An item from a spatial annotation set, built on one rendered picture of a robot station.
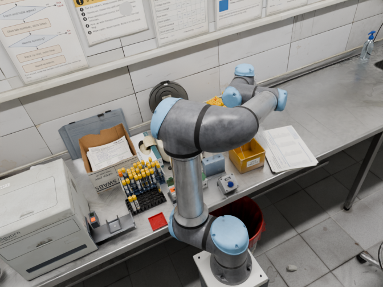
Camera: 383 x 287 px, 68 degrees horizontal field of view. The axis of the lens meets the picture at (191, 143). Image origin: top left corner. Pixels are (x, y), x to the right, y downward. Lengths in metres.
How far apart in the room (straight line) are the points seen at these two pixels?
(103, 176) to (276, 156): 0.85
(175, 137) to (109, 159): 0.87
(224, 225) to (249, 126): 0.37
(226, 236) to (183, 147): 0.34
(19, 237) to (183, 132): 0.70
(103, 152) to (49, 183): 0.47
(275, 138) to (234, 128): 0.94
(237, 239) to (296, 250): 1.32
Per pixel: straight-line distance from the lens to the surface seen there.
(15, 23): 1.38
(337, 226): 2.39
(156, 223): 1.27
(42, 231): 1.13
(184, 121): 0.66
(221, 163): 1.35
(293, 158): 1.48
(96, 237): 1.27
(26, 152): 1.69
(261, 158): 1.39
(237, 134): 0.66
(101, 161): 1.52
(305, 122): 1.74
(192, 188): 0.82
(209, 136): 0.64
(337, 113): 1.85
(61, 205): 1.07
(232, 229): 0.93
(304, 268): 2.17
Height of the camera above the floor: 1.93
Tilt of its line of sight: 42 degrees down
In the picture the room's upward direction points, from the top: 8 degrees counter-clockwise
